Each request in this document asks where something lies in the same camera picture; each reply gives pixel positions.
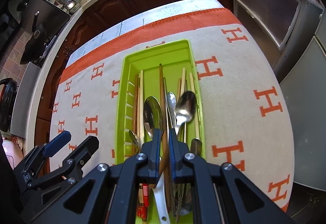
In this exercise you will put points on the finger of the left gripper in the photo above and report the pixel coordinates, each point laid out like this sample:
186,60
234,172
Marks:
79,157
56,144

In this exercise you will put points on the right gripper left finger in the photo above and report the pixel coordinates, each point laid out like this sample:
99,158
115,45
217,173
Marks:
149,172

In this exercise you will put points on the white ceramic spoon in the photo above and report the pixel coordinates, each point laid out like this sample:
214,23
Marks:
160,200

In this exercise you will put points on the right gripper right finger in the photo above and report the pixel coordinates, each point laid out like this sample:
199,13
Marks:
176,153

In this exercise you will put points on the thin brown chopstick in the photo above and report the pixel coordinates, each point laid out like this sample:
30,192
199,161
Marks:
135,104

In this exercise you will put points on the red banded cream chopstick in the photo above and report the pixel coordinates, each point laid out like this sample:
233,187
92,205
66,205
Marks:
143,208

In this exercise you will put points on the dark wooden chopstick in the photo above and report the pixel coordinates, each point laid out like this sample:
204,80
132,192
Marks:
164,150

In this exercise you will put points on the wooden handled spoon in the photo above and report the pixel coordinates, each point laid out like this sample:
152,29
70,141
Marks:
135,141

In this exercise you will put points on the lime green utensil tray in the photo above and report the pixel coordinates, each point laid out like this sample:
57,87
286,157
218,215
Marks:
163,91

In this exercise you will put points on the plain cream chopstick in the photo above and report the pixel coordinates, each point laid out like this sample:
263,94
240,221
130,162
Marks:
141,106

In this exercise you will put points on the large steel spoon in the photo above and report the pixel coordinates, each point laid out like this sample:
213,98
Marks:
152,115

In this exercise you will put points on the black pot lid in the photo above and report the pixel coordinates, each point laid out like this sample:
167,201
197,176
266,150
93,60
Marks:
8,95

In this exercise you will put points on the steel utensil handle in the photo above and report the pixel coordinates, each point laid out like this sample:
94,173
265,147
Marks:
171,103

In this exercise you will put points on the pink rice cooker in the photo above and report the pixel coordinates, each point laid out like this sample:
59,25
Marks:
13,152

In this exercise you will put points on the orange H pattern cloth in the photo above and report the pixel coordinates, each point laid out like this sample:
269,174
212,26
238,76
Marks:
242,118

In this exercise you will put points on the small steel spoon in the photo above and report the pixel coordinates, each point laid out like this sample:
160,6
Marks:
184,110

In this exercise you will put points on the grey metal cabinet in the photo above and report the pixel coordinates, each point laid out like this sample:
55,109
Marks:
291,34

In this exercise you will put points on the bamboo chopstick red end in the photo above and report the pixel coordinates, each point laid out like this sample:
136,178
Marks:
195,115

